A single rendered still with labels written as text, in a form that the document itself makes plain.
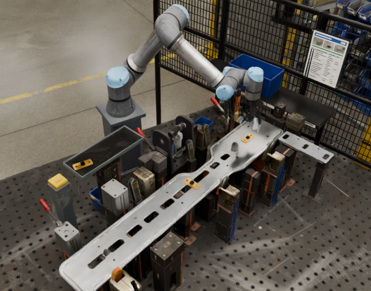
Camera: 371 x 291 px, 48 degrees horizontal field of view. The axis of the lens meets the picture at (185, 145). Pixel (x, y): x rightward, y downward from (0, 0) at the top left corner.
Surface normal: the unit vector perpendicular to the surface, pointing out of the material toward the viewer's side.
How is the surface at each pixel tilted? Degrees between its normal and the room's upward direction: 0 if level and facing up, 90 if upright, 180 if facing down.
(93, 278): 0
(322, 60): 90
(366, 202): 0
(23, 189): 0
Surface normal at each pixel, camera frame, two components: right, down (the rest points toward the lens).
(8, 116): 0.02, -0.76
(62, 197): 0.75, 0.44
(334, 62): -0.66, 0.47
